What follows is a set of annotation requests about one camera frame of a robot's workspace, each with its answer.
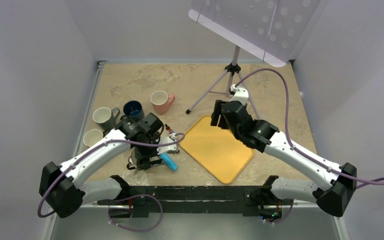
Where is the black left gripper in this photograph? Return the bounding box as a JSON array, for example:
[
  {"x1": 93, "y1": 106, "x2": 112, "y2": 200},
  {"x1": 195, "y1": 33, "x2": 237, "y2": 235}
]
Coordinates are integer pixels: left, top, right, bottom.
[{"x1": 134, "y1": 131, "x2": 164, "y2": 169}]

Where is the dark blue ceramic mug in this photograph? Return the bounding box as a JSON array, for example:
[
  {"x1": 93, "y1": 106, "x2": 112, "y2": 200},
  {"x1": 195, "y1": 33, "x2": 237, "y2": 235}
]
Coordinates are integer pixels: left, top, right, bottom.
[{"x1": 122, "y1": 100, "x2": 145, "y2": 121}]

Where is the grey ceramic mug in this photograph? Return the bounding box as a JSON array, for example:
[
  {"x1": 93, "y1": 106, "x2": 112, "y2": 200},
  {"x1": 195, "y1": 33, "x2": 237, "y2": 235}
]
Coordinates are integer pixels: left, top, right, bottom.
[{"x1": 92, "y1": 107, "x2": 121, "y2": 131}]

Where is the pink ceramic mug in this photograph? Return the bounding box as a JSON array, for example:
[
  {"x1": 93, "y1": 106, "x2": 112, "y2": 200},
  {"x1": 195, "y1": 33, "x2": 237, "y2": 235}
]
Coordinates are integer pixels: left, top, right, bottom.
[{"x1": 150, "y1": 90, "x2": 176, "y2": 115}]

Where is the black ceramic mug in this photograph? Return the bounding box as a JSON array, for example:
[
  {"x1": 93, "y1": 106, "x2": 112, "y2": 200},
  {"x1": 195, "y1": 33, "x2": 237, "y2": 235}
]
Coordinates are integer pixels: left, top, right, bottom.
[{"x1": 82, "y1": 128, "x2": 109, "y2": 148}]

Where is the cream mug black handle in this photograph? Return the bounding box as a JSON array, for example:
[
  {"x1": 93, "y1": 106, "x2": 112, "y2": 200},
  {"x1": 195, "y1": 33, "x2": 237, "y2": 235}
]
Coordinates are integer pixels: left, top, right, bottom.
[{"x1": 126, "y1": 148, "x2": 138, "y2": 170}]

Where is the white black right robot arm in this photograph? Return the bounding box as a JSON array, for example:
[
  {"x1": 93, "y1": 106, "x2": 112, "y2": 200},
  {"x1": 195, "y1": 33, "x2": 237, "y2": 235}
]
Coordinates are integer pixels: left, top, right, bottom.
[{"x1": 210, "y1": 100, "x2": 357, "y2": 217}]

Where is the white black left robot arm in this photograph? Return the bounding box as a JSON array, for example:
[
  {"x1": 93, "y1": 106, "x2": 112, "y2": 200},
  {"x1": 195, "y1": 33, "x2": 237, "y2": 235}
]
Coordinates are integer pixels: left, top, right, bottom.
[{"x1": 37, "y1": 113, "x2": 164, "y2": 218}]

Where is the blue toy microphone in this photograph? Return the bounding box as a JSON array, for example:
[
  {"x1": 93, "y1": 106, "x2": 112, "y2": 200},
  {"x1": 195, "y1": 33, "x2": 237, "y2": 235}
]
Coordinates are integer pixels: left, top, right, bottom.
[{"x1": 159, "y1": 153, "x2": 178, "y2": 172}]

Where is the yellow plastic tray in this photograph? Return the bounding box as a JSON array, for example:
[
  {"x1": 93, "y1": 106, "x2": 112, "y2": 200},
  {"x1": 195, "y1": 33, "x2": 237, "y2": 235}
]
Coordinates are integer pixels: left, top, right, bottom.
[{"x1": 179, "y1": 115, "x2": 255, "y2": 184}]

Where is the lilac tripod stand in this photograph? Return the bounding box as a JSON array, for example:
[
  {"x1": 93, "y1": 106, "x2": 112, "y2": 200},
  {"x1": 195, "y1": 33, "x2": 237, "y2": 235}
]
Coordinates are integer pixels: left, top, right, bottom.
[{"x1": 185, "y1": 45, "x2": 243, "y2": 115}]

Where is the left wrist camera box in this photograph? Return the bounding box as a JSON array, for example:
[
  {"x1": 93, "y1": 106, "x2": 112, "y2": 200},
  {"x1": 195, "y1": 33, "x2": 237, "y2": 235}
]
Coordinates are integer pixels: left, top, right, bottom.
[{"x1": 156, "y1": 133, "x2": 180, "y2": 155}]

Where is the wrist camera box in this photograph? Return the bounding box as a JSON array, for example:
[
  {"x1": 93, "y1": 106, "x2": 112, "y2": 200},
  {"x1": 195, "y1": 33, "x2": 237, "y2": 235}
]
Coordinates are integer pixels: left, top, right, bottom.
[
  {"x1": 229, "y1": 84, "x2": 250, "y2": 106},
  {"x1": 156, "y1": 133, "x2": 180, "y2": 155}
]

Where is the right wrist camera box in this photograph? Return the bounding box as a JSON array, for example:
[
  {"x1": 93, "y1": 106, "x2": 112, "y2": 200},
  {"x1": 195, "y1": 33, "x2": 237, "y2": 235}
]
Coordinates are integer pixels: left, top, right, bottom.
[{"x1": 229, "y1": 84, "x2": 250, "y2": 106}]

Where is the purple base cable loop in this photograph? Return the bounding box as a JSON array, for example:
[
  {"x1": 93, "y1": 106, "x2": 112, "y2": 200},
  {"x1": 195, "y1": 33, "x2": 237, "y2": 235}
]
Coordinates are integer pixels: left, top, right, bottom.
[{"x1": 107, "y1": 193, "x2": 164, "y2": 232}]

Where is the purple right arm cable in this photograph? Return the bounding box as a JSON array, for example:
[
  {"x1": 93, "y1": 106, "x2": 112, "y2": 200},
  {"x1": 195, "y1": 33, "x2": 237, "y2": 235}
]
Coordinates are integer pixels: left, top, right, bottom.
[{"x1": 233, "y1": 68, "x2": 384, "y2": 190}]

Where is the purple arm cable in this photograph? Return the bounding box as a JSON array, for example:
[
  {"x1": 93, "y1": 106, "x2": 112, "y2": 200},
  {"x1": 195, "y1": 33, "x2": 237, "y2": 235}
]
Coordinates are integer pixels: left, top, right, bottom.
[
  {"x1": 37, "y1": 132, "x2": 186, "y2": 219},
  {"x1": 233, "y1": 68, "x2": 384, "y2": 190}
]

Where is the black table edge rail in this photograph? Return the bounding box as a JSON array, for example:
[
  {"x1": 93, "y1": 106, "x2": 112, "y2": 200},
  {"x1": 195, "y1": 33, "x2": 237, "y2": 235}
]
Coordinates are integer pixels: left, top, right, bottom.
[{"x1": 97, "y1": 185, "x2": 292, "y2": 218}]

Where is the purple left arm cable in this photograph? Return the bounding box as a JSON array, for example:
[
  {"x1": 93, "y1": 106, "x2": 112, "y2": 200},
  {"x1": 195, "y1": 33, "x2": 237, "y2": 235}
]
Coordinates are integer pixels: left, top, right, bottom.
[{"x1": 37, "y1": 132, "x2": 186, "y2": 219}]

